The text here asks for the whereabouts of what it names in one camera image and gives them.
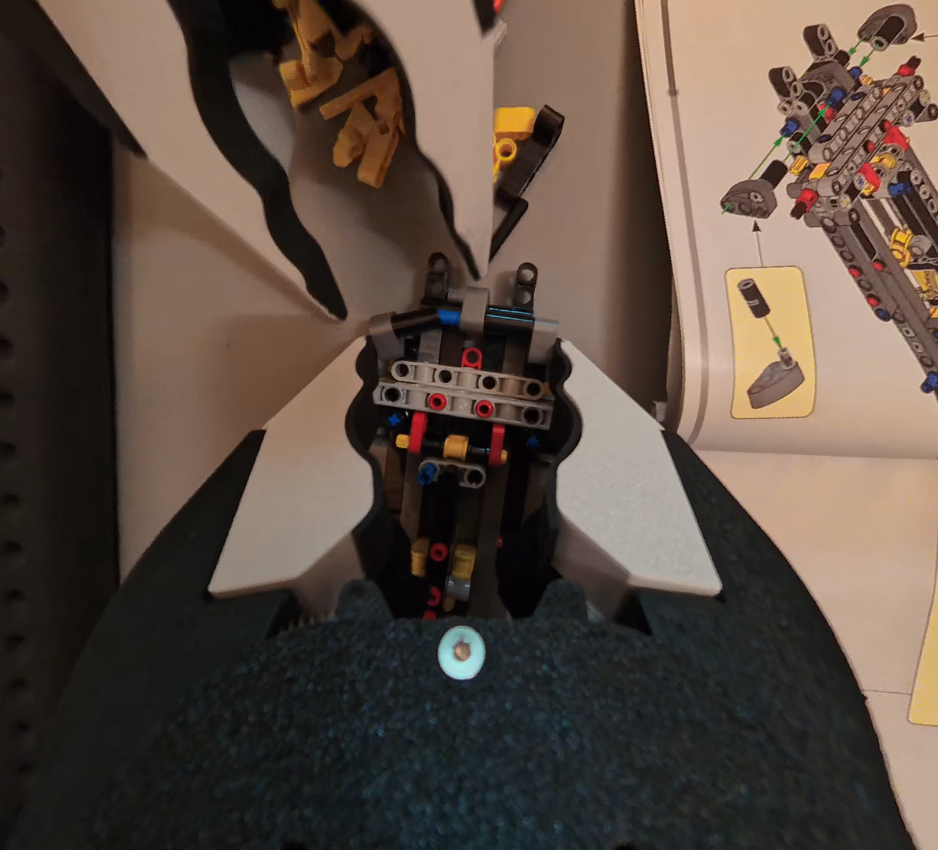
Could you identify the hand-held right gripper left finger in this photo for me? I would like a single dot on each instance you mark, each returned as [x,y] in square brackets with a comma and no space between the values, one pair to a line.
[293,513]

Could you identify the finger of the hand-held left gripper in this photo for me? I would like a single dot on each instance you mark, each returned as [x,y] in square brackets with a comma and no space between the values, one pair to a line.
[95,22]
[432,58]

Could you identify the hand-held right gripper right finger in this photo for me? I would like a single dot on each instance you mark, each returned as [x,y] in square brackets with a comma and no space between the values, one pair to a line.
[630,513]

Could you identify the grey lego car chassis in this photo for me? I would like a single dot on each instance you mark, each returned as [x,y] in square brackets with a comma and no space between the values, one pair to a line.
[462,396]

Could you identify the pile of yellow lego pieces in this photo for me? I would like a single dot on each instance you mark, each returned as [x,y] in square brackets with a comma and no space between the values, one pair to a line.
[359,124]

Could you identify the black curved lego liftarm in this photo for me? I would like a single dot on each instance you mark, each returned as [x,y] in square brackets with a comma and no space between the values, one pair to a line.
[531,150]

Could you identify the lego instruction booklet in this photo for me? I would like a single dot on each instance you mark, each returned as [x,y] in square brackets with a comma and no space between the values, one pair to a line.
[806,535]

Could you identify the black lego axle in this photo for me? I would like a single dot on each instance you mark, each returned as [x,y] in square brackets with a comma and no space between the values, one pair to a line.
[511,227]

